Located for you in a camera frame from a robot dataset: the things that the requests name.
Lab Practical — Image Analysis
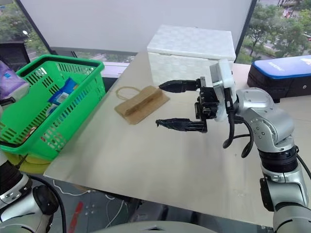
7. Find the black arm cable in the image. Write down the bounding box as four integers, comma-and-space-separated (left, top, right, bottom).
28, 175, 68, 233
222, 87, 255, 159

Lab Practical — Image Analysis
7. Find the purple packet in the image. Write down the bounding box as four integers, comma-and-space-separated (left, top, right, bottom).
0, 60, 28, 98

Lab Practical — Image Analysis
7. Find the brown paper bag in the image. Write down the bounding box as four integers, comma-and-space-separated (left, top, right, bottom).
114, 85, 170, 125

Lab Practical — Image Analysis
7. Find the green plastic basket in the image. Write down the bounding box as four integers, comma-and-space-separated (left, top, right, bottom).
0, 54, 106, 161

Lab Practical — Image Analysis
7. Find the red packet in basket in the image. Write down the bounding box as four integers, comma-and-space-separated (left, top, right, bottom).
23, 125, 38, 142

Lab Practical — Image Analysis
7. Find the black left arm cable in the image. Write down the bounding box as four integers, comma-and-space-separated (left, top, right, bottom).
28, 175, 68, 233

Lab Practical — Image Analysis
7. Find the white foam box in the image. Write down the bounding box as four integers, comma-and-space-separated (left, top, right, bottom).
146, 24, 236, 91

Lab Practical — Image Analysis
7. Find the blue and black case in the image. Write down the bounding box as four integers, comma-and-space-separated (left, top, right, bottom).
246, 54, 311, 103

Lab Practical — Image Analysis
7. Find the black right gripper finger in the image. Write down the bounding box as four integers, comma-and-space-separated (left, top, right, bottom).
155, 117, 207, 134
158, 79, 202, 93

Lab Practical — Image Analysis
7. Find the white cable on floor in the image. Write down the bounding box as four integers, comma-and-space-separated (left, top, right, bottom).
52, 179, 129, 229

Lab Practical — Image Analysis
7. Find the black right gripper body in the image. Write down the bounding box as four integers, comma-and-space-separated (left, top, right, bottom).
194, 76, 218, 133

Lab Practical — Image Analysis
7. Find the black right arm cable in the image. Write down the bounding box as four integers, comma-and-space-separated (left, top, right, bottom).
222, 87, 255, 159

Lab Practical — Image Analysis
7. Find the blue snack packet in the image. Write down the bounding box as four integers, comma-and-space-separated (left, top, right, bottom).
47, 77, 79, 106

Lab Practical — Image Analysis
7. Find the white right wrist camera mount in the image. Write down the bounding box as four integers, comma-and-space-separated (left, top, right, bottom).
209, 59, 237, 122

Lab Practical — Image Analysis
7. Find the silver robot torso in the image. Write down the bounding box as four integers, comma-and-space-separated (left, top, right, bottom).
92, 220, 275, 233

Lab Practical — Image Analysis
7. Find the yellow stool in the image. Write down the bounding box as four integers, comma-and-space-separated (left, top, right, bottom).
4, 153, 53, 174

